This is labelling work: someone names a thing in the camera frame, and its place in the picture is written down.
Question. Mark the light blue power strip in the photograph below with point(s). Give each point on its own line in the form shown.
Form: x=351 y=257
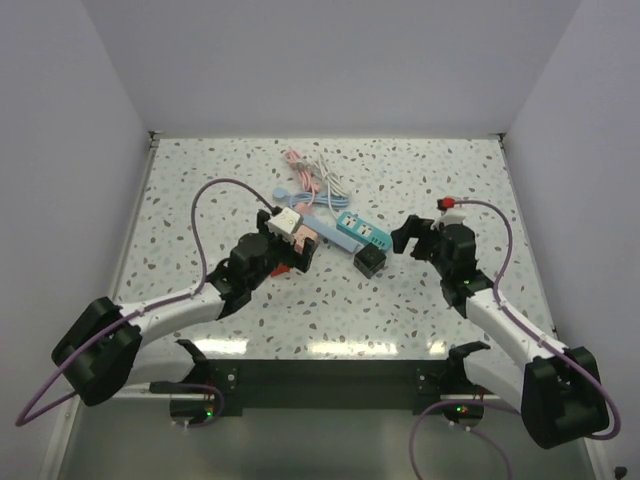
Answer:
x=331 y=233

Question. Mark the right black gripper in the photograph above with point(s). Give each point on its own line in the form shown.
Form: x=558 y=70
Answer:
x=413 y=228

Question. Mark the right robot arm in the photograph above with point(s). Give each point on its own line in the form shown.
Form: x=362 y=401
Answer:
x=557 y=390

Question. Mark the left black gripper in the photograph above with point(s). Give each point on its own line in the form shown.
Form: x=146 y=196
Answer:
x=293 y=258

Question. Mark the pink power strip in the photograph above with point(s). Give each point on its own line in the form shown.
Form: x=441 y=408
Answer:
x=303 y=234

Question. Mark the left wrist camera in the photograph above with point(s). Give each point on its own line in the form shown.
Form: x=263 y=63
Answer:
x=285 y=223

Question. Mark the teal power strip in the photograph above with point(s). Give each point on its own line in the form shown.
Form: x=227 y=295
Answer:
x=363 y=231

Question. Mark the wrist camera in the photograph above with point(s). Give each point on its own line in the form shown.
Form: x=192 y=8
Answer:
x=452 y=212
x=285 y=223

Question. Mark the red plug adapter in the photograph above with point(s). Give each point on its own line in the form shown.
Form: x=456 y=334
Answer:
x=281 y=269

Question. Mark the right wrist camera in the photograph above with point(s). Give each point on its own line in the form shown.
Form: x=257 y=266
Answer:
x=452 y=212

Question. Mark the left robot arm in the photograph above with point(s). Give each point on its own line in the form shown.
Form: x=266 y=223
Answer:
x=99 y=355

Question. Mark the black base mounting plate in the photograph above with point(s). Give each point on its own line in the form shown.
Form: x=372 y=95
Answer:
x=229 y=387

